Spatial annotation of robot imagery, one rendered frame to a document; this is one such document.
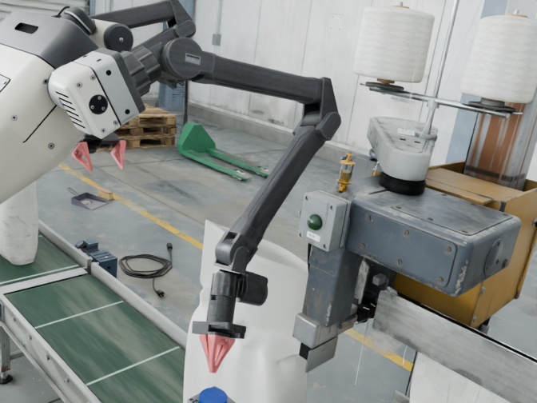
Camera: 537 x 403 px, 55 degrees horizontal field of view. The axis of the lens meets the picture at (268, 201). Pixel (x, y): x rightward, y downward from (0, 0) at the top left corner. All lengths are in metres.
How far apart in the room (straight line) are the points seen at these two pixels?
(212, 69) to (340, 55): 6.34
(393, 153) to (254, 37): 7.54
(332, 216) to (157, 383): 1.21
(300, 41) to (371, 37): 6.63
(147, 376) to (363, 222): 1.25
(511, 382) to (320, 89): 0.72
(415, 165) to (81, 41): 0.69
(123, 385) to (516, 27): 1.59
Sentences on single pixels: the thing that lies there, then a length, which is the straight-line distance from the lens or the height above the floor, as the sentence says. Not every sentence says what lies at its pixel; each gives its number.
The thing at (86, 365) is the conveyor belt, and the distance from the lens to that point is 2.05.
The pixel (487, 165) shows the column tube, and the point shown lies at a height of 1.36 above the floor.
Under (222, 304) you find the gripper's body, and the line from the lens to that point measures 1.10.
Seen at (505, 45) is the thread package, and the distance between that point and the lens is 1.11.
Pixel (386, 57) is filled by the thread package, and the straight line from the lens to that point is 1.21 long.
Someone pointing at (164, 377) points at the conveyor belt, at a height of 0.38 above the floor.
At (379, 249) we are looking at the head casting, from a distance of 0.93.
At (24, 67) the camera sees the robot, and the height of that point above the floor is 1.47.
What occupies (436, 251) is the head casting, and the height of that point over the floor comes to 1.30.
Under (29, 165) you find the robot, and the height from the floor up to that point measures 1.28.
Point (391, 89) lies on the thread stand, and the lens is 1.24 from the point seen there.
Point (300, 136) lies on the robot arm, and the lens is 1.21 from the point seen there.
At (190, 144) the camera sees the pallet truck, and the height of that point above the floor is 0.16.
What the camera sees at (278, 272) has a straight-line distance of 1.32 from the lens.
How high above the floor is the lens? 1.59
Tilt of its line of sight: 18 degrees down
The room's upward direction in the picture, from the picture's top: 8 degrees clockwise
